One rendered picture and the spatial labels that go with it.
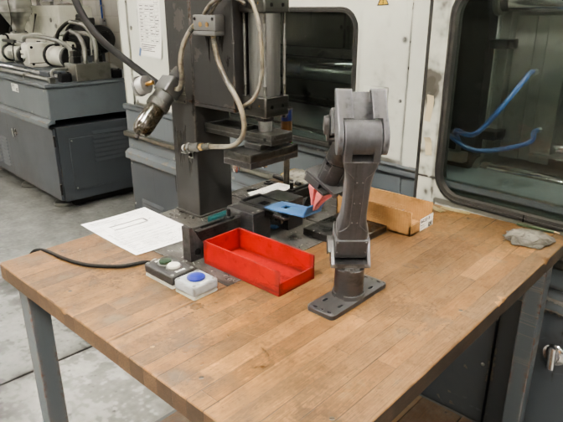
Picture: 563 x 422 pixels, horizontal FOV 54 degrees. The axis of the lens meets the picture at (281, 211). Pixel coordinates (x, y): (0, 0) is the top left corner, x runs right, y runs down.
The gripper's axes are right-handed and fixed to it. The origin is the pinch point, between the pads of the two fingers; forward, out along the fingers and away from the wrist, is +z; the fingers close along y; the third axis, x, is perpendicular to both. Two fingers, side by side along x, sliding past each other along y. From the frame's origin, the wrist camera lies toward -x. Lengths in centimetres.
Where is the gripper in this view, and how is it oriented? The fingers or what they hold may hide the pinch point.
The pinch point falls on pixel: (315, 206)
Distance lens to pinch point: 137.8
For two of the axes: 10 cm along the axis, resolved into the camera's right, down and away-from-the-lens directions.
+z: -3.2, 7.4, 5.9
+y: -6.5, -6.2, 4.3
